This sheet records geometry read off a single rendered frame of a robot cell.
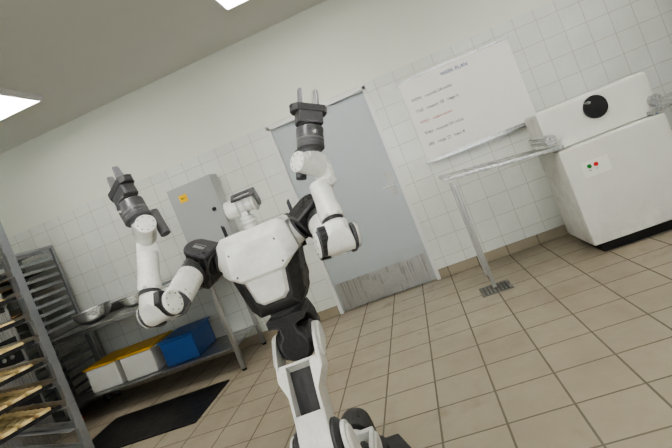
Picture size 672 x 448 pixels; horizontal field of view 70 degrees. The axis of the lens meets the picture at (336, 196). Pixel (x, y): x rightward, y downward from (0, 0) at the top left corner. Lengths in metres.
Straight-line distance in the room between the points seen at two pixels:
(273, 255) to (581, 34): 4.15
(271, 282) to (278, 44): 3.76
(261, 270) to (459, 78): 3.63
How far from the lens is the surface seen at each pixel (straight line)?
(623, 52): 5.29
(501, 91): 4.93
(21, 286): 2.22
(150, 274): 1.57
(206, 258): 1.69
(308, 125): 1.50
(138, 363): 5.28
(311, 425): 1.63
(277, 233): 1.58
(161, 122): 5.48
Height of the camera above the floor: 1.26
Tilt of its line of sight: 1 degrees down
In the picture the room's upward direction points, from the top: 22 degrees counter-clockwise
